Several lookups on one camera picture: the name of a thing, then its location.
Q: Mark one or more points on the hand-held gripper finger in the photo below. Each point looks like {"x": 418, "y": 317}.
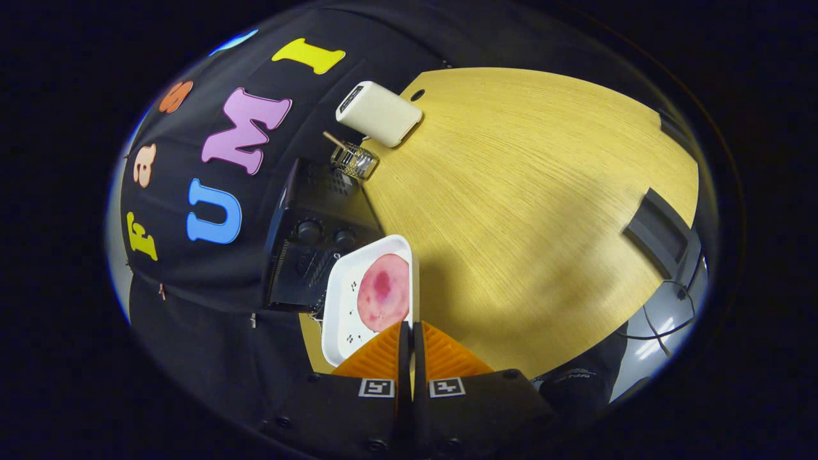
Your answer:
{"x": 418, "y": 383}
{"x": 404, "y": 383}

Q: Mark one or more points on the pink ham slice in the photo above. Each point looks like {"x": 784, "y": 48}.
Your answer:
{"x": 383, "y": 294}

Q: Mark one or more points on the white square plate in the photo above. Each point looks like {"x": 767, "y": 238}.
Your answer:
{"x": 342, "y": 306}

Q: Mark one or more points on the black toaster oven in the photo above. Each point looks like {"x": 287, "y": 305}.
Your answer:
{"x": 307, "y": 211}

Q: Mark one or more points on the white bread toaster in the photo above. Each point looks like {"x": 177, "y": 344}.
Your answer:
{"x": 380, "y": 115}

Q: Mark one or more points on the wooden stick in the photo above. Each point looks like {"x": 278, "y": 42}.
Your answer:
{"x": 332, "y": 138}

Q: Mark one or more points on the black chair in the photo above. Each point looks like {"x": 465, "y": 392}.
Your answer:
{"x": 655, "y": 230}

